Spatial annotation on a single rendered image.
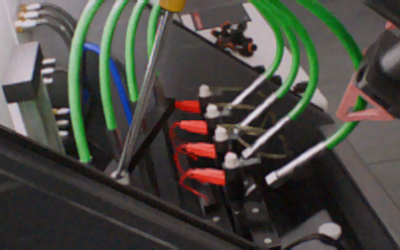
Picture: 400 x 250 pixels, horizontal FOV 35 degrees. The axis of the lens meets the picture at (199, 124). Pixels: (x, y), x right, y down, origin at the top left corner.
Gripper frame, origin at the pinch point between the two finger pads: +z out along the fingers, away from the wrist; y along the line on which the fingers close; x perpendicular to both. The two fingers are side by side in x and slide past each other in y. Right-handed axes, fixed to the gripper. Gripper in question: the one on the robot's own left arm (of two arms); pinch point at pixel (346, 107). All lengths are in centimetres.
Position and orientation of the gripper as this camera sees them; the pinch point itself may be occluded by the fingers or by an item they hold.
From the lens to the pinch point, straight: 81.5
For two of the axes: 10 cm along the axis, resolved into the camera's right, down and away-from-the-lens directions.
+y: -4.2, 6.6, -6.2
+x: 7.9, 6.0, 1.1
